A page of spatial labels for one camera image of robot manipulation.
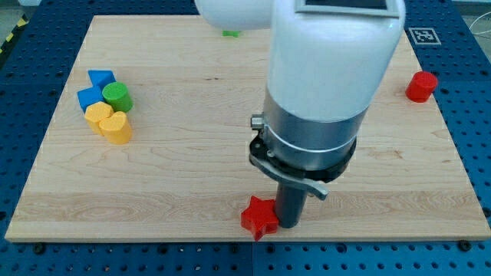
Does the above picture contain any wooden board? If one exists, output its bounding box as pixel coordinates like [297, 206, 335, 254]
[5, 15, 490, 243]

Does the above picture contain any yellow hexagon block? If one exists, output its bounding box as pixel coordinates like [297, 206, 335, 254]
[84, 101, 114, 136]

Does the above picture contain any red star block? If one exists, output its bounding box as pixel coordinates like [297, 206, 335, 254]
[241, 195, 279, 242]

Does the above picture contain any green cylinder block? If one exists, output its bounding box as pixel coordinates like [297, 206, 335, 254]
[102, 81, 133, 112]

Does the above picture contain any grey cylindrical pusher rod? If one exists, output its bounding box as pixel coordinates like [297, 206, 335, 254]
[275, 183, 307, 228]

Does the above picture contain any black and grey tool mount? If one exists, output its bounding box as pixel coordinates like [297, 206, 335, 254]
[249, 132, 357, 200]

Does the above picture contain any red cylinder block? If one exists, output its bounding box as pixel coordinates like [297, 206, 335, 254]
[405, 71, 438, 103]

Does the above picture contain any blue triangle block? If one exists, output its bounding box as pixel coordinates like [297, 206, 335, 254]
[87, 70, 116, 90]

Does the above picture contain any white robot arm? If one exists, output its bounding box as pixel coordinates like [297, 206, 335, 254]
[196, 0, 406, 228]

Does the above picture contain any white fiducial marker tag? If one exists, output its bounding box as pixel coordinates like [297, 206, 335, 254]
[408, 28, 441, 45]

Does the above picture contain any white cable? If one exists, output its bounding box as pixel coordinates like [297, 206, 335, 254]
[468, 10, 491, 39]

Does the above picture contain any blue cube block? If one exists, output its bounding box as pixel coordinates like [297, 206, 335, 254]
[77, 86, 104, 113]

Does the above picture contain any green star block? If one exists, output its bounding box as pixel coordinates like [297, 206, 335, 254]
[222, 30, 241, 38]

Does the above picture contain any yellow heart block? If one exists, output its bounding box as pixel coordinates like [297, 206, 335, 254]
[99, 111, 133, 145]

